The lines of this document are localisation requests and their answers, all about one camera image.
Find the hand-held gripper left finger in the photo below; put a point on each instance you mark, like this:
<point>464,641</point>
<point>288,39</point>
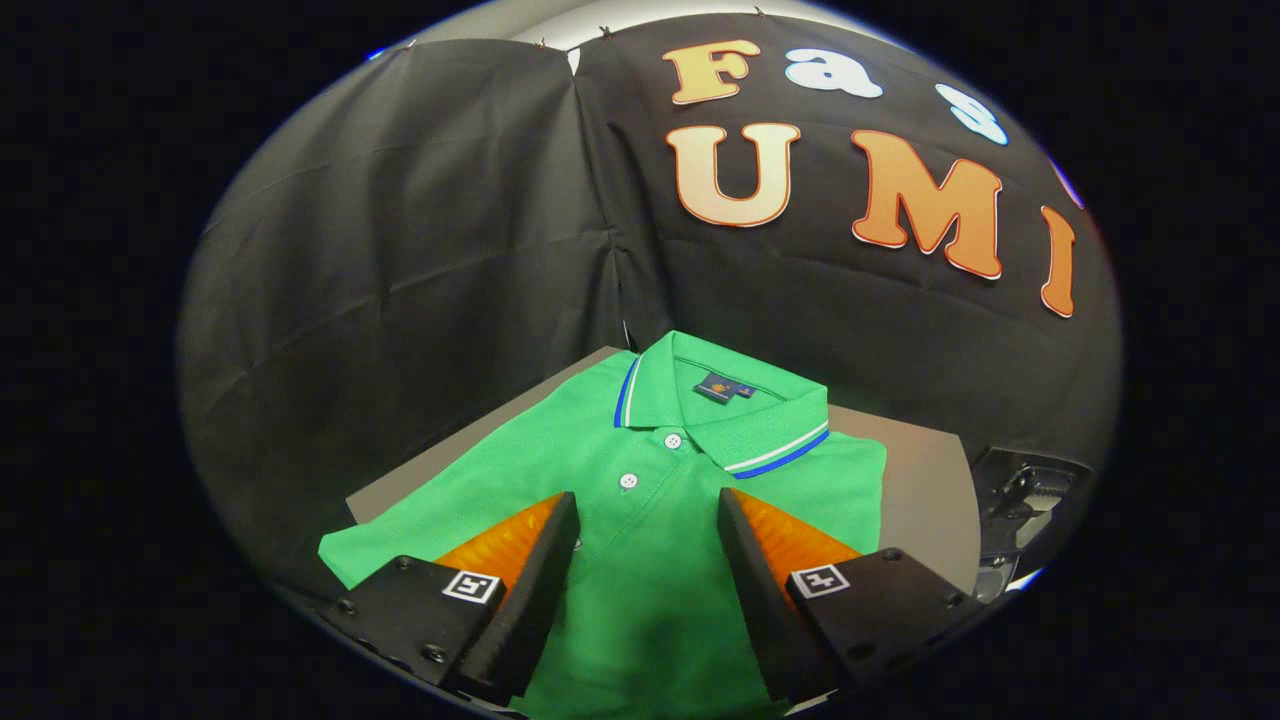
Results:
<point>540,600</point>

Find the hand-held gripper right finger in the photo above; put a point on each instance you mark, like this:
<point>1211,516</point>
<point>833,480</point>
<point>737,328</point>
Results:
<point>760,610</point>

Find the green polo shirt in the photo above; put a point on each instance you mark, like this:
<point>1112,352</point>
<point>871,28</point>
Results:
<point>650,580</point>

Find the grey washing machine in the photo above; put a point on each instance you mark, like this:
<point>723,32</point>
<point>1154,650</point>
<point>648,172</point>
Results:
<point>1000,580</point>

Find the grey side table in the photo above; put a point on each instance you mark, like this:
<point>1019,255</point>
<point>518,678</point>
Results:
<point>925,490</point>

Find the black backdrop cloth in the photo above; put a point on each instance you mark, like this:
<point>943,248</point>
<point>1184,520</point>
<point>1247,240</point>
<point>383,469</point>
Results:
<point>400,250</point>

